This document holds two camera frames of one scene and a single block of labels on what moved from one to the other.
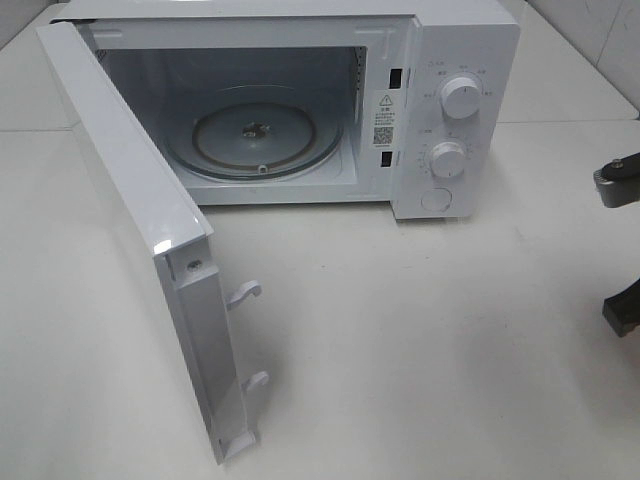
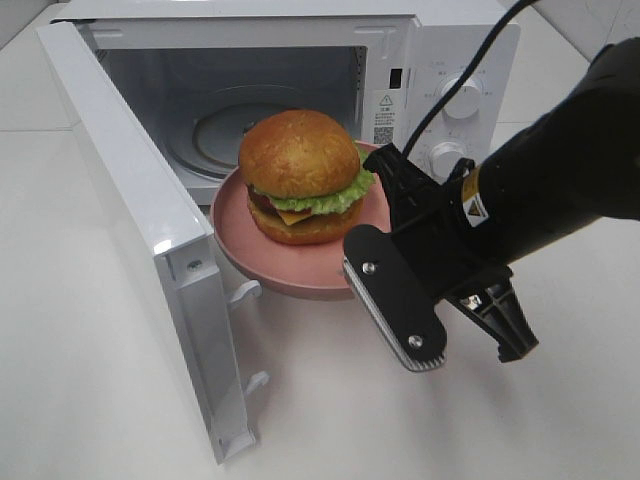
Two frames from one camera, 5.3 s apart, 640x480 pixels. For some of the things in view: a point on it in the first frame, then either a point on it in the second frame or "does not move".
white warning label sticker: [384, 119] does not move
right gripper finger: [623, 310] → [410, 191]
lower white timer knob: [447, 161] does not move
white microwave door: [178, 234] does not move
